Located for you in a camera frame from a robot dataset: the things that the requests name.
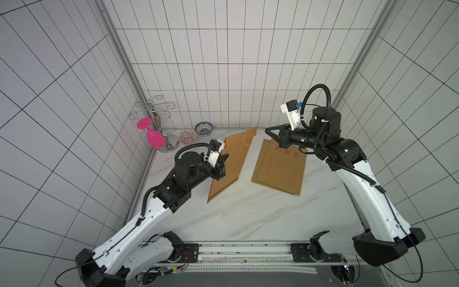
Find brown kraft file bag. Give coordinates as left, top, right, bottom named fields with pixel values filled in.
left=208, top=127, right=257, bottom=203

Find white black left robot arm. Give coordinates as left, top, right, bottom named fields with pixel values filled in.
left=75, top=139, right=228, bottom=287

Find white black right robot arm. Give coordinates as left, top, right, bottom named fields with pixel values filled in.
left=265, top=84, right=426, bottom=267

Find lower brown kraft file bags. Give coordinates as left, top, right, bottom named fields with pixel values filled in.
left=252, top=139, right=307, bottom=196

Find blue white patterned bowl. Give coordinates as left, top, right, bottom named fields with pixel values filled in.
left=194, top=121, right=213, bottom=136

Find red blue patterned bowl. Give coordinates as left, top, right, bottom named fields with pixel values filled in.
left=178, top=130, right=198, bottom=145

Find pink plastic wine glass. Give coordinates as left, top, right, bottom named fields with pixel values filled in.
left=137, top=118, right=166, bottom=149

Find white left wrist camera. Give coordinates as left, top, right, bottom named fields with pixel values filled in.
left=204, top=139, right=225, bottom=167

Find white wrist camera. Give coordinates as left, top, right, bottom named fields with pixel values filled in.
left=204, top=139, right=225, bottom=167
left=280, top=99, right=302, bottom=130

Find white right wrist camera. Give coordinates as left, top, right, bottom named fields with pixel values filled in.
left=280, top=99, right=302, bottom=130

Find silver wire glass rack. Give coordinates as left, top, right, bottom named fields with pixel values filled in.
left=129, top=98, right=179, bottom=153

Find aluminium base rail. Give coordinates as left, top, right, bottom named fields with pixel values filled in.
left=103, top=240, right=395, bottom=277

